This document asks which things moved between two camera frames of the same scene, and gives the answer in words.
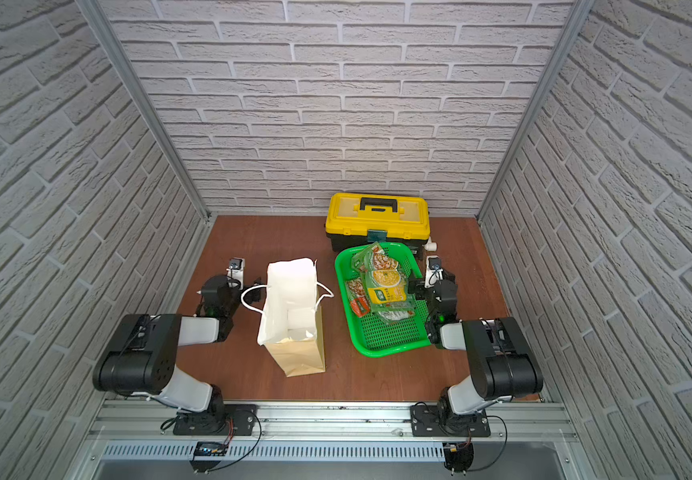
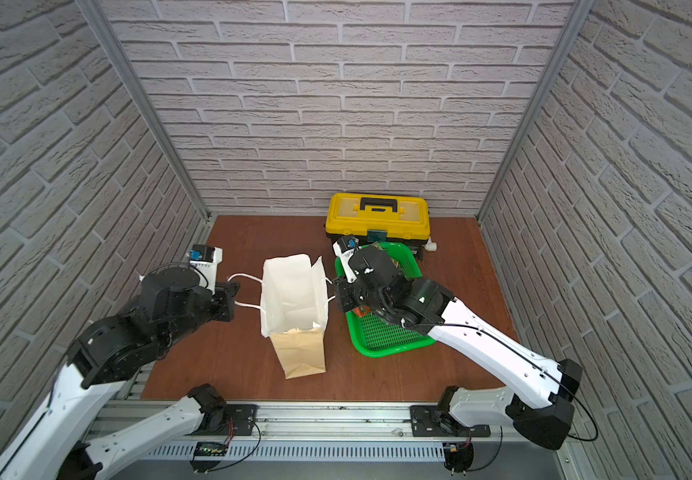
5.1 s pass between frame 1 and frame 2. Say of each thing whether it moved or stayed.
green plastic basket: stayed
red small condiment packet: stayed
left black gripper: moved
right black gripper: moved
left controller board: stayed
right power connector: stayed
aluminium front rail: stayed
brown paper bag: moved
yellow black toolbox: stayed
